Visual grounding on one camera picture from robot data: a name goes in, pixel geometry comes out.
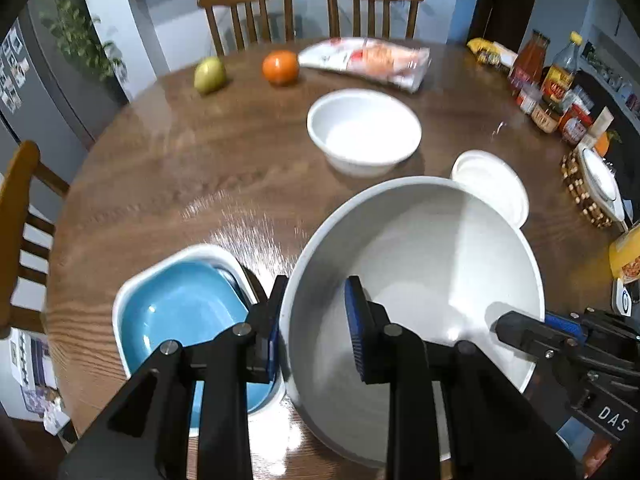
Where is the green pear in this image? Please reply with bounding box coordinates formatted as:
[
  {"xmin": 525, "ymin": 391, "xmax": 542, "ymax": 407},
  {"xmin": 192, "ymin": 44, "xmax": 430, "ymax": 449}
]
[{"xmin": 194, "ymin": 56, "xmax": 227, "ymax": 95}]

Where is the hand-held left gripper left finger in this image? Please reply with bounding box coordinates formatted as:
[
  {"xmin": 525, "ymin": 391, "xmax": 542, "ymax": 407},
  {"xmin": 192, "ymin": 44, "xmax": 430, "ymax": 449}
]
[{"xmin": 57, "ymin": 274, "xmax": 291, "ymax": 480}]

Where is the brown sauce jar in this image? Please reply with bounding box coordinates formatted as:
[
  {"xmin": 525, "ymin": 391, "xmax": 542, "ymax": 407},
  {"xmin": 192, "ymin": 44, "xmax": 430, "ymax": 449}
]
[{"xmin": 531, "ymin": 100, "xmax": 561, "ymax": 133}]

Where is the orange fruit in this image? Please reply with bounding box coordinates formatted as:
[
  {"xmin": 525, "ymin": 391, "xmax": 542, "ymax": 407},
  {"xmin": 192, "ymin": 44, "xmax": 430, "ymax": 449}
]
[{"xmin": 262, "ymin": 50, "xmax": 301, "ymax": 86}]

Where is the white round bowl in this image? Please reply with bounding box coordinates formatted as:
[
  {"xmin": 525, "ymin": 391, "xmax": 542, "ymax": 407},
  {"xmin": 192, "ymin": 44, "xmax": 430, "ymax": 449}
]
[{"xmin": 306, "ymin": 89, "xmax": 422, "ymax": 177}]

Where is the white patterned box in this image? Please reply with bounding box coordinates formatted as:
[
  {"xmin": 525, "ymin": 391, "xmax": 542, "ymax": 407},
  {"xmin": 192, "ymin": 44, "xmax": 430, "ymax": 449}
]
[{"xmin": 10, "ymin": 332, "xmax": 56, "ymax": 391}]

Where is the small deep white bowl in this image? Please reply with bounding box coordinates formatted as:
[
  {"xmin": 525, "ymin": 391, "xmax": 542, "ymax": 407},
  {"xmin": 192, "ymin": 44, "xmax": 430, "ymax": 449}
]
[{"xmin": 450, "ymin": 150, "xmax": 530, "ymax": 228}]

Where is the yellow snack packet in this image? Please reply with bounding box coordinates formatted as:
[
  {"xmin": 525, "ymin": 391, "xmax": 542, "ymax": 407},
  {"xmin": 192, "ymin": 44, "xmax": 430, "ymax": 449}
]
[{"xmin": 466, "ymin": 37, "xmax": 518, "ymax": 68}]

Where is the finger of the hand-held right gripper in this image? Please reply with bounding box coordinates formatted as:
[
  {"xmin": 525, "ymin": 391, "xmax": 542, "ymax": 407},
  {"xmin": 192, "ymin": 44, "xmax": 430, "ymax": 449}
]
[
  {"xmin": 495, "ymin": 310, "xmax": 588, "ymax": 367},
  {"xmin": 544, "ymin": 311, "xmax": 583, "ymax": 336}
]

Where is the white snack packet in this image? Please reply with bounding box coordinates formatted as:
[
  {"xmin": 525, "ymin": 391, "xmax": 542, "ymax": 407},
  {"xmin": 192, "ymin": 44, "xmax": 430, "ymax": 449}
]
[{"xmin": 297, "ymin": 37, "xmax": 432, "ymax": 93}]

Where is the grey refrigerator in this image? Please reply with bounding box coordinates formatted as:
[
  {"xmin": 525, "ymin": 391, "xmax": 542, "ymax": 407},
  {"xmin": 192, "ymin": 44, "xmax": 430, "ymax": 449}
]
[{"xmin": 0, "ymin": 5, "xmax": 96, "ymax": 211}]

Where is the trailing green vine plant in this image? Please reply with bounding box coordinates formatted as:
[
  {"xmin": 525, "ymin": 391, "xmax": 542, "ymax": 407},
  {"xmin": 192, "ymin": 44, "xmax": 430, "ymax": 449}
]
[{"xmin": 37, "ymin": 0, "xmax": 128, "ymax": 96}]

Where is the small white-label jar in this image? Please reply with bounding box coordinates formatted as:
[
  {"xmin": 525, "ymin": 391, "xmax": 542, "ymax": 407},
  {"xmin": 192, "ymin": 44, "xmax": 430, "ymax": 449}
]
[{"xmin": 517, "ymin": 85, "xmax": 543, "ymax": 115}]

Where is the tall red sauce bottle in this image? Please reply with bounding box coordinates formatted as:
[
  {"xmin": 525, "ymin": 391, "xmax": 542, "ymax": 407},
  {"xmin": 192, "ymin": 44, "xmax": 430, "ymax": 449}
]
[{"xmin": 507, "ymin": 29, "xmax": 551, "ymax": 98}]

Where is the red-label sauce jar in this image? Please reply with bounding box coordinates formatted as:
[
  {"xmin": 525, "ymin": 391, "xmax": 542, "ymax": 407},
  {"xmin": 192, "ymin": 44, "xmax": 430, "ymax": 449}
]
[{"xmin": 559, "ymin": 105, "xmax": 593, "ymax": 146}]

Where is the white lid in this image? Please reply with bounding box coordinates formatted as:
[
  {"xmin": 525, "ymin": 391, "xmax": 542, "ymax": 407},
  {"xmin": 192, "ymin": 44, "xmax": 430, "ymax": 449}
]
[{"xmin": 580, "ymin": 147, "xmax": 626, "ymax": 221}]

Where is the clear bottle with yellow cap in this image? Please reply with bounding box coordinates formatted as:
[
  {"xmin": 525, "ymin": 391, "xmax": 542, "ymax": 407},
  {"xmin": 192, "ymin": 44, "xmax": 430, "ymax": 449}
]
[{"xmin": 541, "ymin": 31, "xmax": 584, "ymax": 106}]

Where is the beige carton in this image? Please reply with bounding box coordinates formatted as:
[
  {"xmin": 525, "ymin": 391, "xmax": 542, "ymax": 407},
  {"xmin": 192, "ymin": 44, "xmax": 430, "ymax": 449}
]
[{"xmin": 587, "ymin": 106, "xmax": 615, "ymax": 148}]

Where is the large grey-white round bowl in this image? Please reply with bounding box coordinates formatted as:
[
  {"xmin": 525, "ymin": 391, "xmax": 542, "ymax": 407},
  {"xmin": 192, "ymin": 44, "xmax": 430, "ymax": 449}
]
[{"xmin": 278, "ymin": 176, "xmax": 546, "ymax": 466}]

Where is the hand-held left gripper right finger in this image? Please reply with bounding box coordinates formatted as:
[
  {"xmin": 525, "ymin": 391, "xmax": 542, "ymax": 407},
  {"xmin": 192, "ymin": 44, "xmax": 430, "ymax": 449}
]
[{"xmin": 344, "ymin": 275, "xmax": 581, "ymax": 480}]

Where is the cluster of fridge photos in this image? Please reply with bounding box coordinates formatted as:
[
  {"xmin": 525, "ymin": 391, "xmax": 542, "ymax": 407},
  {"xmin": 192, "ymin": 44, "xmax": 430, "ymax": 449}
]
[{"xmin": 0, "ymin": 27, "xmax": 31, "ymax": 113}]

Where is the dark wooden door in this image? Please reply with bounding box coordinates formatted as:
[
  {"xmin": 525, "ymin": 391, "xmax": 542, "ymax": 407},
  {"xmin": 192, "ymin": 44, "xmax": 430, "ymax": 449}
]
[{"xmin": 467, "ymin": 0, "xmax": 543, "ymax": 46}]

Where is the blue patterned square plate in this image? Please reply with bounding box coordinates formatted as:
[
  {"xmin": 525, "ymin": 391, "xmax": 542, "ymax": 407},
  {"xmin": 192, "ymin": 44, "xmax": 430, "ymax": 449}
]
[{"xmin": 111, "ymin": 243, "xmax": 287, "ymax": 418}]

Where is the yellow food packet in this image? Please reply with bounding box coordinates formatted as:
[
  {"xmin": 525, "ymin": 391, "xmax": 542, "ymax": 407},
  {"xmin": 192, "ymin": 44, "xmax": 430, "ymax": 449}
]
[{"xmin": 608, "ymin": 225, "xmax": 640, "ymax": 281}]

